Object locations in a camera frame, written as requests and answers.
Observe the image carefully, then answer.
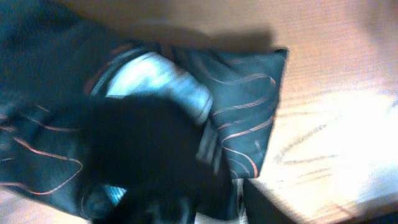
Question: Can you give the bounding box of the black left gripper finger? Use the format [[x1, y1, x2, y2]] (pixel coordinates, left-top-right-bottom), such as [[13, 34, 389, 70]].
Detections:
[[243, 179, 295, 224]]

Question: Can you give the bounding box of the black cycling jersey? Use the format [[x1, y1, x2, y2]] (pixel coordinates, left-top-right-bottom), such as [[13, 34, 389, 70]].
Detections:
[[1, 1, 289, 223]]

